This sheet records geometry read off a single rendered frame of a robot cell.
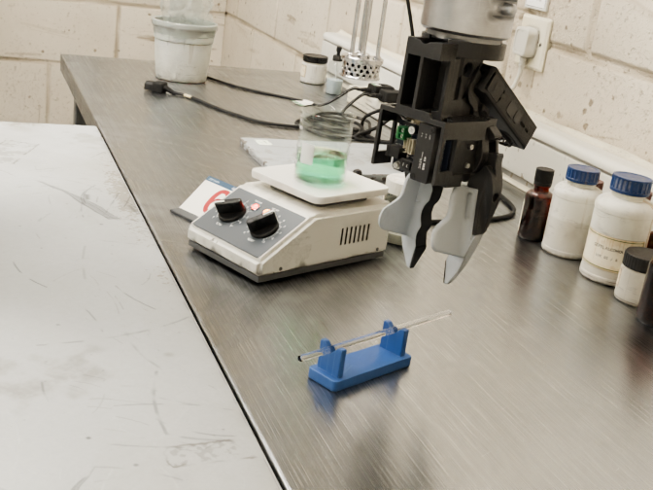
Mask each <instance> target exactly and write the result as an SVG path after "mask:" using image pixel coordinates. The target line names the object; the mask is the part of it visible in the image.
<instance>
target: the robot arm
mask: <svg viewBox="0 0 653 490"><path fill-rule="evenodd" d="M517 5H518V0H424V6H423V11H422V16H421V24H422V25H423V27H425V28H426V29H427V30H424V31H422V35H421V36H408V39H407V45H406V51H405V56H404V61H403V67H402V73H401V79H400V85H399V90H398V96H397V102H396V103H381V105H380V111H379V117H378V123H377V128H376V134H375V140H374V146H373V152H372V158H371V163H372V164H377V163H388V162H391V160H392V157H393V158H394V159H393V168H394V169H395V170H397V171H400V172H404V176H405V181H404V184H403V188H402V191H401V193H400V195H399V197H398V198H397V199H396V200H394V201H393V202H391V203H390V204H388V205H387V206H386V207H384V208H383V209H382V211H381V213H380V216H379V219H378V224H379V227H380V228H381V229H383V230H387V231H391V232H395V233H399V234H402V248H403V253H404V257H405V261H406V265H407V267H410V268H413V267H414V266H415V265H416V263H417V261H418V260H419V258H420V257H421V256H422V255H423V253H424V252H425V250H426V248H427V232H428V230H429V229H430V226H431V212H432V209H433V206H434V205H435V204H436V203H437V202H438V200H439V199H440V197H441V194H442V191H443V188H453V187H454V188H453V190H452V192H451V194H450V199H449V207H448V212H447V214H446V216H445V218H444V219H443V220H442V221H441V222H439V223H438V224H437V225H436V226H435V227H434V229H433V230H432V233H431V237H430V246H431V248H432V250H433V251H434V252H438V253H443V254H447V255H448V257H447V259H446V261H445V268H444V278H443V283H444V284H450V283H452V282H453V281H454V280H455V279H456V277H457V276H458V275H459V274H460V273H461V272H462V270H463V269H464V267H465V266H466V264H467V263H468V261H469V259H470V258H471V256H472V255H473V253H474V251H475V249H476V248H477V246H478V244H479V242H480V240H481V237H482V235H483V234H484V233H485V232H486V230H487V228H488V226H489V224H490V221H491V220H492V218H493V216H494V214H495V211H496V209H497V207H498V203H499V200H500V196H501V191H502V169H501V165H502V160H503V154H501V153H499V152H498V144H500V145H502V146H505V147H508V148H510V147H511V146H513V147H516V148H519V149H522V150H525V148H526V147H527V145H528V143H529V141H530V140H531V138H532V136H533V134H534V132H535V130H536V129H537V126H536V125H535V123H534V122H533V120H532V119H531V117H530V116H529V114H528V113H527V111H526V110H525V108H524V107H523V105H522V104H521V102H520V101H519V99H518V98H517V96H516V95H515V93H514V92H513V91H512V89H511V88H510V86H509V85H508V83H507V82H506V80H505V79H504V78H503V76H502V75H501V73H500V72H499V70H498V69H497V67H496V66H492V65H489V64H485V63H483V62H484V60H486V61H504V57H505V52H506V47H507V45H506V44H504V43H503V42H502V41H506V40H508V39H509V38H511V33H512V28H513V23H514V18H515V14H516V13H517ZM383 121H393V125H392V131H391V137H390V142H389V144H387V149H386V150H379V144H380V138H381V132H382V126H383ZM397 123H399V125H397ZM396 127H397V129H396ZM395 133H396V135H395ZM395 138H396V142H395ZM378 150H379V151H378ZM473 174H474V175H473ZM462 182H467V186H466V185H463V184H462Z"/></svg>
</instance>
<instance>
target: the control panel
mask: <svg viewBox="0 0 653 490"><path fill-rule="evenodd" d="M230 198H241V199H242V202H243V204H244V205H245V207H246V213H245V214H244V216H243V217H241V218H240V219H238V220H236V221H234V222H230V223H225V222H222V221H221V220H220V219H219V216H218V214H219V213H218V211H217V209H216V207H215V206H214V207H213V208H212V209H210V210H209V211H208V212H207V213H205V214H204V215H203V216H201V217H200V218H199V219H197V220H196V221H195V222H194V223H193V224H194V225H195V226H196V227H198V228H201V229H203V230H205V231H207V232H209V233H211V234H212V235H214V236H216V237H218V238H219V239H221V240H223V241H225V242H227V243H229V244H231V245H232V246H234V247H236V248H238V249H240V250H242V251H244V252H246V253H248V254H250V255H252V256H253V257H255V258H259V257H261V256H262V255H263V254H264V253H265V252H267V251H268V250H269V249H270V248H271V247H273V246H274V245H275V244H276V243H278V242H279V241H280V240H281V239H282V238H284V237H285V236H286V235H287V234H288V233H290V232H291V231H292V230H293V229H295V228H296V227H297V226H298V225H300V224H301V223H302V222H303V221H304V220H305V219H306V218H305V217H303V216H301V215H298V214H296V213H294V212H293V211H291V210H288V209H286V208H284V207H282V206H280V205H277V204H275V203H273V202H271V201H269V200H266V199H264V198H262V197H260V196H258V195H255V194H253V193H251V192H248V191H245V190H243V189H241V188H238V189H237V190H235V191H234V192H233V193H231V194H230V195H229V196H227V197H226V198H225V199H230ZM254 204H257V205H258V208H257V209H252V206H253V205H254ZM266 209H268V210H274V211H275V214H276V217H277V219H278V220H277V221H278V224H279V227H278V229H277V231H276V232H275V233H273V234H272V235H270V236H268V237H265V238H254V237H252V236H251V234H250V231H249V228H248V226H247V223H246V221H247V220H248V219H250V218H253V217H254V216H257V215H259V214H261V213H263V211H264V210H266Z"/></svg>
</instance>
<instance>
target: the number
mask: <svg viewBox="0 0 653 490"><path fill-rule="evenodd" d="M231 192H232V191H230V190H228V189H226V188H223V187H221V186H219V185H216V184H214V183H212V182H209V181H207V180H206V182H205V183H204V184H203V185H202V186H201V187H200V188H199V189H198V190H197V191H196V192H195V193H194V194H193V195H192V196H191V197H190V199H189V200H188V201H187V202H186V203H185V204H184V205H186V206H187V207H189V208H192V209H194V210H196V211H198V212H200V213H202V214H203V213H205V212H206V211H207V210H209V209H210V208H211V207H213V206H214V205H215V204H214V201H216V200H220V199H223V198H224V197H226V196H227V195H228V194H230V193H231Z"/></svg>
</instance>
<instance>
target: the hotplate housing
mask: <svg viewBox="0 0 653 490"><path fill-rule="evenodd" d="M238 188H241V189H243V190H245V191H248V192H250V193H253V194H255V195H258V196H260V197H262V198H264V199H266V200H269V201H271V202H273V203H275V204H277V205H280V206H282V207H284V208H286V209H288V210H291V211H293V212H294V213H296V214H298V215H301V216H303V217H305V218H306V219H305V220H304V221H303V222H302V223H301V224H300V225H298V226H297V227H296V228H295V229H293V230H292V231H291V232H290V233H288V234H287V235H286V236H285V237H284V238H282V239H281V240H280V241H279V242H278V243H276V244H275V245H274V246H273V247H271V248H270V249H269V250H268V251H267V252H265V253H264V254H263V255H262V256H261V257H259V258H255V257H253V256H252V255H250V254H248V253H246V252H244V251H242V250H240V249H238V248H236V247H234V246H232V245H231V244H229V243H227V242H225V241H223V240H221V239H219V238H218V237H216V236H214V235H212V234H211V233H209V232H207V231H205V230H203V229H201V228H199V227H196V226H195V225H194V224H193V223H194V222H195V221H196V220H197V219H199V218H200V217H201V216H203V215H204V214H205V213H207V212H208V211H209V210H210V209H212V208H213V207H214V206H215V205H214V206H213V207H211V208H210V209H209V210H207V211H206V212H205V213H203V214H202V215H201V216H200V217H198V218H197V219H196V220H194V221H193V222H192V223H191V225H189V231H188V238H190V240H189V245H190V246H191V247H193V248H195V249H197V250H198V251H200V252H202V253H204V254H206V255H207V256H209V257H211V258H213V259H215V260H217V261H218V262H220V263H223V264H225V265H226V266H228V267H230V268H232V269H234V270H236V271H237V272H239V273H241V274H243V275H245V276H247V277H248V278H250V279H252V280H254V281H256V282H257V283H260V282H264V281H269V280H274V279H278V278H283V277H288V276H293V275H296V274H301V273H306V272H310V271H315V270H320V269H324V268H329V267H334V266H338V265H342V264H347V263H355V262H360V261H365V260H369V259H374V258H379V257H383V254H384V251H383V250H385V249H386V246H387V239H388V233H389V232H388V231H387V230H383V229H381V228H380V227H379V224H378V219H379V216H380V213H381V211H382V209H383V208H384V207H386V206H387V205H388V204H390V202H389V201H386V200H384V199H381V198H379V197H376V196H373V197H368V198H361V199H354V200H347V201H341V202H334V203H328V204H315V203H312V202H309V201H307V200H305V199H302V198H300V197H298V196H295V195H293V194H291V193H289V192H285V191H283V190H280V189H278V188H276V187H274V186H271V185H269V184H267V183H264V182H262V181H257V182H250V183H245V184H244V185H240V186H239V187H238ZM238 188H236V189H235V190H237V189H238ZM235 190H234V191H235ZM234 191H232V192H231V193H233V192H234ZM227 196H229V194H228V195H227ZM223 199H225V197H224V198H223Z"/></svg>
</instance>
